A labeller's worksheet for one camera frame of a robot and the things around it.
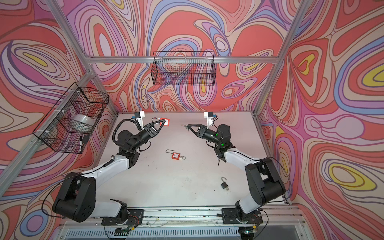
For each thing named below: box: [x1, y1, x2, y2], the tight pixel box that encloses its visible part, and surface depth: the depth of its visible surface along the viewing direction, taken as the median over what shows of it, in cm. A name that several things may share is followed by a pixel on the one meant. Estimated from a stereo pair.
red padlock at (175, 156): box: [165, 149, 181, 161], surface depth 95 cm
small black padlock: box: [220, 176, 228, 189], surface depth 86 cm
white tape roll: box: [67, 114, 96, 133], surface depth 74 cm
